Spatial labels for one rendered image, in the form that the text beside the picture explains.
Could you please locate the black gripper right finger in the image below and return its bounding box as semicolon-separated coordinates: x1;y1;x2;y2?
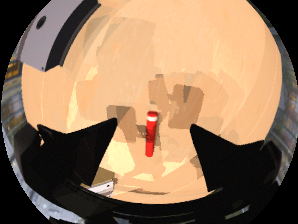
190;124;263;193

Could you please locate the red peg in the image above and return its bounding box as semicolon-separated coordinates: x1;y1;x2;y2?
145;112;158;157

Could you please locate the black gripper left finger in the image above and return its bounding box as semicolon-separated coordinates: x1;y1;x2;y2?
37;117;117;186

